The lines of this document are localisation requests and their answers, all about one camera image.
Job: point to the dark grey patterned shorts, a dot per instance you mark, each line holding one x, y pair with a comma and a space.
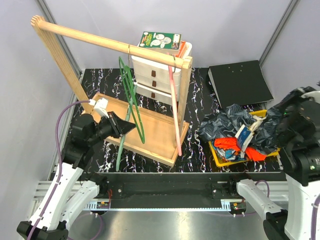
228, 121

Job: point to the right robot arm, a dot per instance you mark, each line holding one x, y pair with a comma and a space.
301, 221

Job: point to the pink hanger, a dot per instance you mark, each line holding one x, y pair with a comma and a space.
175, 109

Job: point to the dark green hanger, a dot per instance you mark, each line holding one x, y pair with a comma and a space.
130, 92

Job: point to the white drawer unit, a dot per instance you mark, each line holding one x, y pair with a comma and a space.
152, 80

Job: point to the wooden clothes rack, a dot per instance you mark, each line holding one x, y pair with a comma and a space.
160, 137

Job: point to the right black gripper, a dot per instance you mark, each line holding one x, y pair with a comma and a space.
296, 94

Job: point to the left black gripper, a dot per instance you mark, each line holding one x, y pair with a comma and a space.
119, 126

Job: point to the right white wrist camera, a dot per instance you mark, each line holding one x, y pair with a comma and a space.
312, 94

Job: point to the orange book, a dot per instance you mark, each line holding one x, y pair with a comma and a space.
182, 49

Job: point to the green book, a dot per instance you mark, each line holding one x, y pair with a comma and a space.
161, 42

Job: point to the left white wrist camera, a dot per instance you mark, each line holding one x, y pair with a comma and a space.
100, 106

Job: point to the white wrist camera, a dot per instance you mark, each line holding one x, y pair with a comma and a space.
100, 106
312, 94

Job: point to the patterned blue orange shorts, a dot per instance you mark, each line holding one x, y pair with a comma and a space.
229, 152

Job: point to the yellow plastic tray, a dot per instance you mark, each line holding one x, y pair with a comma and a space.
220, 163

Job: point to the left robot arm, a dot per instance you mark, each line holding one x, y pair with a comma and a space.
59, 210

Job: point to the black marbled mat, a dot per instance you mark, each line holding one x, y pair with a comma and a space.
196, 154

